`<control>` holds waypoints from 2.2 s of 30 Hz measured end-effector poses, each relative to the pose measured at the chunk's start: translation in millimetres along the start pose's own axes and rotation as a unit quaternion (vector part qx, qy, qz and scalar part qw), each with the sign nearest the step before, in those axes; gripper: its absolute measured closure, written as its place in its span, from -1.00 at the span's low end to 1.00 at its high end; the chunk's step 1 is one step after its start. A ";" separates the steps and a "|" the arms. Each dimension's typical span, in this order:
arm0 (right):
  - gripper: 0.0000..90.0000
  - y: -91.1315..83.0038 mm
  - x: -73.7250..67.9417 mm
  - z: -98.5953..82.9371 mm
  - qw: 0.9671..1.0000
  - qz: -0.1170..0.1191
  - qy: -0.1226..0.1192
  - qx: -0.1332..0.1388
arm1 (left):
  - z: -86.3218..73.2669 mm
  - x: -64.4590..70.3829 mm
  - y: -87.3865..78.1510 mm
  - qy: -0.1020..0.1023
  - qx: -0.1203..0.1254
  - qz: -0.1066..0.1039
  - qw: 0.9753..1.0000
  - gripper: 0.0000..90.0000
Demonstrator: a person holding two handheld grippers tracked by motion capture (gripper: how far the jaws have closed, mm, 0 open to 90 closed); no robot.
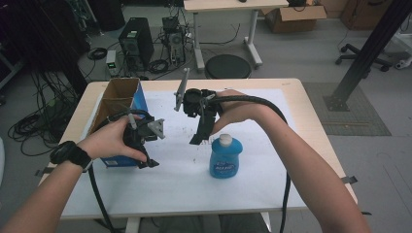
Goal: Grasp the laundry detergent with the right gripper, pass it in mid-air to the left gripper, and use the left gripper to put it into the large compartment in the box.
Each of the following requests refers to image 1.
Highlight blue cardboard box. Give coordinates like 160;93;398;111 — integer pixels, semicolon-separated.
86;77;151;169

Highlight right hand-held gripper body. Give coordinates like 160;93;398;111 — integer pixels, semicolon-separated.
173;67;224;119

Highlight closed brown cardboard box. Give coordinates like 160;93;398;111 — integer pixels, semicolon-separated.
339;0;395;32

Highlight black office chair base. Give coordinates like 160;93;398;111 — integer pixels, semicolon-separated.
334;43;395;73

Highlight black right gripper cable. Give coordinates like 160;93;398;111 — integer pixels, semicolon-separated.
203;94;292;233

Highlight white table leg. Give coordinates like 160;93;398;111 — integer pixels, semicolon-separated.
123;216;142;233

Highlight black metal post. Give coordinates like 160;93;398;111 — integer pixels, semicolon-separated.
323;0;412;113

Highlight person's left hand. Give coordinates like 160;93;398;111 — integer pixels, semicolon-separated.
78;115;149;163

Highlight bundle of black floor cables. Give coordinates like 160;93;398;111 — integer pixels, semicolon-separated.
7;69;79;157

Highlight black round stool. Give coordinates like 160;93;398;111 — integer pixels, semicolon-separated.
204;53;253;81

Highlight black wristwatch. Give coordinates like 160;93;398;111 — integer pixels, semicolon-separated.
49;140;94;173

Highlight open brown cardboard box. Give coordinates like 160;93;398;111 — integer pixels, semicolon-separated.
259;4;328;35

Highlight black coiled cable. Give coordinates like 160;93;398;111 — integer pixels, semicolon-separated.
86;47;109;61
148;58;170;75

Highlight light wooden table white legs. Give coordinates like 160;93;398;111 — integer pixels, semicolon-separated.
183;0;291;73

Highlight person's right hand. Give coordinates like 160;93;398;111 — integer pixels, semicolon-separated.
209;89;264;136

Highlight black computer tower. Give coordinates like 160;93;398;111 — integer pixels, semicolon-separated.
118;17;155;72

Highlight open computer case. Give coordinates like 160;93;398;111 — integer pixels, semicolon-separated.
160;16;188;67

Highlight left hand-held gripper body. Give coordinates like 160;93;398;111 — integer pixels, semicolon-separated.
122;111;166;160

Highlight blue bottle with white cap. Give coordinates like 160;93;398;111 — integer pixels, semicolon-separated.
209;133;244;180

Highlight small grey power supply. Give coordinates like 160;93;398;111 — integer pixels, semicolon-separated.
105;50;120;79

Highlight white table mat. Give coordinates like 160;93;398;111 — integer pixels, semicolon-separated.
60;88;308;218

